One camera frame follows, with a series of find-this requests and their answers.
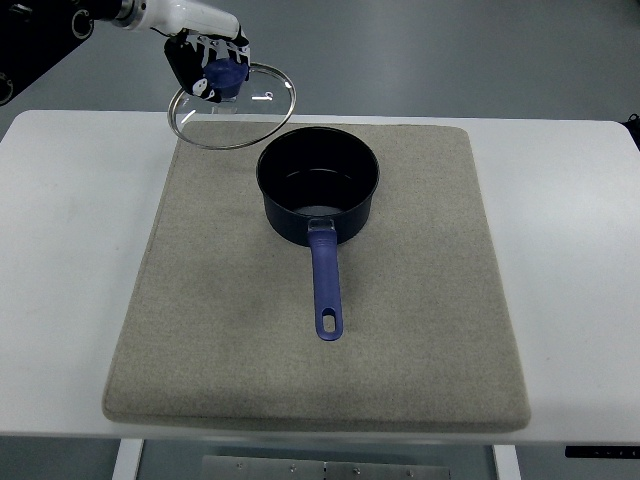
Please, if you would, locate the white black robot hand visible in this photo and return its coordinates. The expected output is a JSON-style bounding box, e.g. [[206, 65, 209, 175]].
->
[[110, 1, 251, 103]]

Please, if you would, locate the glass lid blue knob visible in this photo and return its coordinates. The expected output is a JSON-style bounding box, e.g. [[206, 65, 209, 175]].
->
[[167, 63, 297, 150]]

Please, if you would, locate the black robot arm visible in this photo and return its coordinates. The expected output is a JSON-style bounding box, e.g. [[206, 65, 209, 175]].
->
[[1, 0, 133, 105]]

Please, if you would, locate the lower floor socket plate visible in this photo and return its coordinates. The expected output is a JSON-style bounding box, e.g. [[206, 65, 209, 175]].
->
[[212, 104, 237, 115]]

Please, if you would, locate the white table leg left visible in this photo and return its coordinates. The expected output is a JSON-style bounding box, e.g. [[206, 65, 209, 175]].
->
[[111, 439, 144, 480]]

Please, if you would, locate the white table leg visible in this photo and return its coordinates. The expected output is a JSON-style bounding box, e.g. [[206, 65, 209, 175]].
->
[[111, 439, 144, 480], [492, 445, 522, 480]]

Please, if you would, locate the black object right edge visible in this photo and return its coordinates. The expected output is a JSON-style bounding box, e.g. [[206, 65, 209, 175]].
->
[[622, 113, 640, 149]]

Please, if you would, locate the white table leg right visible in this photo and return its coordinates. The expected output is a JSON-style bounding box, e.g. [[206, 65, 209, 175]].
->
[[492, 445, 522, 480]]

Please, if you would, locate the black table control panel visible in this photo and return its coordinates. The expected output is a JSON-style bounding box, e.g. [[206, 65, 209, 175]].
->
[[564, 445, 640, 460]]

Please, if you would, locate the dark saucepan blue handle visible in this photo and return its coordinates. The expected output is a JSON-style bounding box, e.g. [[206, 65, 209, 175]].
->
[[256, 126, 379, 341]]

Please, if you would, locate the metal table base plate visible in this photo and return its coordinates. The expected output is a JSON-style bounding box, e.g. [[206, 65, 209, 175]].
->
[[200, 455, 451, 480]]

